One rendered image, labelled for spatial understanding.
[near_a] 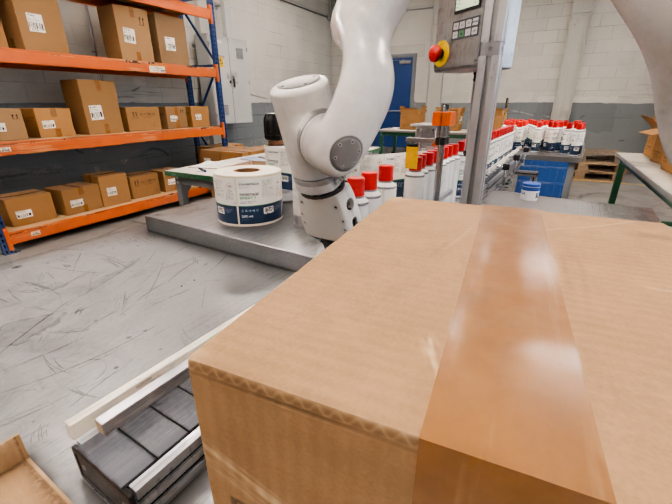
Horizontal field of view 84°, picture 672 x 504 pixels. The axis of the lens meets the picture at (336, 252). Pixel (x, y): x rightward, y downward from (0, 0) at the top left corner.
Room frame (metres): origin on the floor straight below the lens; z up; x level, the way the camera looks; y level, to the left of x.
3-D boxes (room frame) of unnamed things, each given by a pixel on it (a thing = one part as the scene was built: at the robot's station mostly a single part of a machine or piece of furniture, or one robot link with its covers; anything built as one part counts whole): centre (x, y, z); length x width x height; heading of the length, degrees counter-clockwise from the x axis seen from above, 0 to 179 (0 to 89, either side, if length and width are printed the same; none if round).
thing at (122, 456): (0.96, -0.20, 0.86); 1.65 x 0.08 x 0.04; 148
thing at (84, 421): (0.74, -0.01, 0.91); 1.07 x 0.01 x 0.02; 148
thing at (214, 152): (5.20, 1.41, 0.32); 1.20 x 0.83 x 0.64; 61
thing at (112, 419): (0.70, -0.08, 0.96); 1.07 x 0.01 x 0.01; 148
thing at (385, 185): (0.83, -0.11, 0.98); 0.05 x 0.05 x 0.20
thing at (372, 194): (0.75, -0.07, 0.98); 0.05 x 0.05 x 0.20
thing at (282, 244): (1.30, 0.12, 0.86); 0.80 x 0.67 x 0.05; 148
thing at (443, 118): (0.90, -0.22, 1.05); 0.10 x 0.04 x 0.33; 58
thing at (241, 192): (1.12, 0.27, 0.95); 0.20 x 0.20 x 0.14
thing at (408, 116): (6.70, -1.30, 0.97); 0.47 x 0.41 x 0.37; 148
